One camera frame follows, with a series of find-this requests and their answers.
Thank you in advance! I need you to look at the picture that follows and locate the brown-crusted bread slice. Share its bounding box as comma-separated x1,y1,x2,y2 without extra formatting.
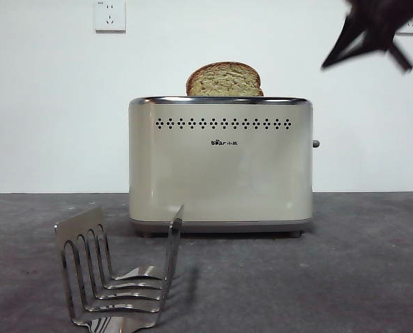
186,61,265,97

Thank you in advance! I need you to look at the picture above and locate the cream steel two-slot toaster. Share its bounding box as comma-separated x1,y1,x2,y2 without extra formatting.
128,96,313,239

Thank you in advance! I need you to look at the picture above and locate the stainless steel toast rack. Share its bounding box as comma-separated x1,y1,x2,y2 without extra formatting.
53,204,186,329

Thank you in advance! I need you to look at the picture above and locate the white wall socket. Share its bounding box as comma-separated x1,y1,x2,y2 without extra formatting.
396,19,413,36
95,1,127,34

